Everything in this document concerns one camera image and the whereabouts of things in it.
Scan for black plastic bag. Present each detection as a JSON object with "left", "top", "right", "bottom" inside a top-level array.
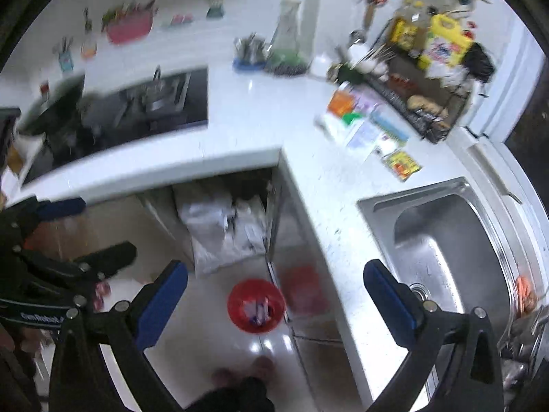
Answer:
[{"left": 460, "top": 43, "right": 495, "bottom": 84}]

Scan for white box with magenta square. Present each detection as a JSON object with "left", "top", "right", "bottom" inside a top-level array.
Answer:
[{"left": 375, "top": 134, "right": 401, "bottom": 157}]

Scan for ginger root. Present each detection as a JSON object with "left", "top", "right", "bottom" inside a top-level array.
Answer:
[{"left": 407, "top": 95, "right": 448, "bottom": 119}]

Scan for yellow snack wrapper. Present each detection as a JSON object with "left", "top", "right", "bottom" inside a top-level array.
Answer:
[{"left": 383, "top": 150, "right": 421, "bottom": 182}]

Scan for orange snack bag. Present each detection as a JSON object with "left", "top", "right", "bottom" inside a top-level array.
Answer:
[{"left": 328, "top": 90, "right": 355, "bottom": 118}]

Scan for green box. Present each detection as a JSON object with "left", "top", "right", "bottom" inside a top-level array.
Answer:
[{"left": 341, "top": 113, "right": 365, "bottom": 127}]

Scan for blue scrub brush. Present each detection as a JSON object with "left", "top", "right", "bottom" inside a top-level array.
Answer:
[{"left": 370, "top": 110, "right": 409, "bottom": 146}]

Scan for clear purple label bottle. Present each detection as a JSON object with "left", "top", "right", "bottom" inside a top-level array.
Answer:
[{"left": 350, "top": 87, "right": 384, "bottom": 116}]

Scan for black gas stove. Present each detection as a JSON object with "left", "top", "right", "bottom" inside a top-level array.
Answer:
[{"left": 22, "top": 67, "right": 208, "bottom": 185}]

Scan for stainless steel sink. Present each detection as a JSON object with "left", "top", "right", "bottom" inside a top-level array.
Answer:
[{"left": 357, "top": 178, "right": 516, "bottom": 348}]

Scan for black wire dish rack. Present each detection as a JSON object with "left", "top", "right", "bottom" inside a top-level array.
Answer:
[{"left": 342, "top": 37, "right": 485, "bottom": 144}]

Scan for printed paper sheet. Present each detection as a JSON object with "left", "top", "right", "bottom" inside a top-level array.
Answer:
[{"left": 345, "top": 118, "right": 383, "bottom": 152}]

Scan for glass carafe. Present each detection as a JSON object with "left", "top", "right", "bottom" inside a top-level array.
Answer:
[{"left": 265, "top": 0, "right": 308, "bottom": 76}]

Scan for white lidded sugar jar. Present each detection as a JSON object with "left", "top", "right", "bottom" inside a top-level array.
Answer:
[{"left": 309, "top": 54, "right": 333, "bottom": 80}]

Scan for yellow detergent jug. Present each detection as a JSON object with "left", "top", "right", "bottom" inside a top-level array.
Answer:
[{"left": 418, "top": 14, "right": 474, "bottom": 71}]

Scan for black wok with lid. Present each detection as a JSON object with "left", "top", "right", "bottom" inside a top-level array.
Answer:
[{"left": 16, "top": 73, "right": 85, "bottom": 137}]

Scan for orange sponge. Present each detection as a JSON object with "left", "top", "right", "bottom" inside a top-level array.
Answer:
[{"left": 515, "top": 275, "right": 537, "bottom": 317}]

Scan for red trash bin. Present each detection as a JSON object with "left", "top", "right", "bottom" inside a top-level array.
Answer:
[{"left": 227, "top": 279, "right": 286, "bottom": 334}]

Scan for white plastic bags under counter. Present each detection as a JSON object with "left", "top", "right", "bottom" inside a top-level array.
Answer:
[{"left": 172, "top": 177, "right": 267, "bottom": 276}]

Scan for oil bottle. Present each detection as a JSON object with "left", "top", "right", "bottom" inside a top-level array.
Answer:
[{"left": 388, "top": 0, "right": 430, "bottom": 55}]

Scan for dark green gold-handled mug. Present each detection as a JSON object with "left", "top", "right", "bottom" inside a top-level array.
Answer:
[{"left": 327, "top": 63, "right": 364, "bottom": 85}]

